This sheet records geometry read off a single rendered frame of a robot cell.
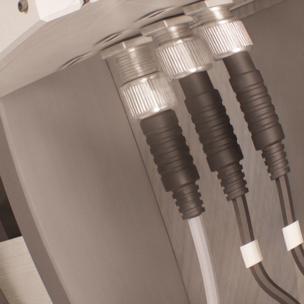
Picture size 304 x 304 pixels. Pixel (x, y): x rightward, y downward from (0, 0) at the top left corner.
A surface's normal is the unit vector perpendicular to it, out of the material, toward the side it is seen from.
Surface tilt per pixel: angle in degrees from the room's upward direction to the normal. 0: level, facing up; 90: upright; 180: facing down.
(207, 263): 58
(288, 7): 90
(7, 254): 27
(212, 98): 43
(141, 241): 52
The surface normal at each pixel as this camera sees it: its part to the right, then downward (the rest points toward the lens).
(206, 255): 0.33, 0.08
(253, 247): 0.35, -0.17
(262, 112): 0.08, -0.07
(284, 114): -0.87, 0.32
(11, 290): 0.26, -0.42
